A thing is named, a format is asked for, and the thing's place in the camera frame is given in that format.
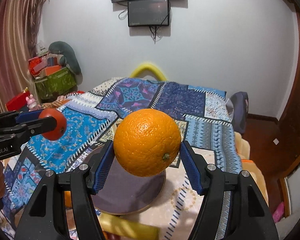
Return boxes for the green storage box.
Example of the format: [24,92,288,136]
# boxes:
[34,67,77,100]

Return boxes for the yellow banana front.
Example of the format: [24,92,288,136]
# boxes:
[97,213,160,240]

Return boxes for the small black wall monitor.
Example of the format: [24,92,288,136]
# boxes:
[128,0,170,27]

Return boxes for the small mandarin orange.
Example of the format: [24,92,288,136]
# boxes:
[64,191,72,208]

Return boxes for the blue patchwork bedspread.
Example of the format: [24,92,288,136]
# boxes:
[0,77,242,239]

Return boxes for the grey plush toy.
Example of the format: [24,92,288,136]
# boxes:
[48,41,81,75]

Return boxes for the red tomato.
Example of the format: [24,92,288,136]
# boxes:
[39,108,67,141]

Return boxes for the large orange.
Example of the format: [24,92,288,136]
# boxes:
[114,108,181,177]

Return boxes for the dark blue chair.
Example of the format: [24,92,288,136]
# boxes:
[230,92,249,135]

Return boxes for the pink toy figure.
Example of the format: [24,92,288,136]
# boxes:
[26,94,42,111]

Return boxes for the dark round plate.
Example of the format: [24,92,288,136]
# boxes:
[83,145,167,216]

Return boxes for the striped red curtain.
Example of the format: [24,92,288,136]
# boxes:
[0,0,43,113]

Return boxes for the yellow curved cushion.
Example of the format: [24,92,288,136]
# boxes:
[129,62,167,81]

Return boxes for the brown wooden door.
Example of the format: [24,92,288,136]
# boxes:
[280,8,300,161]

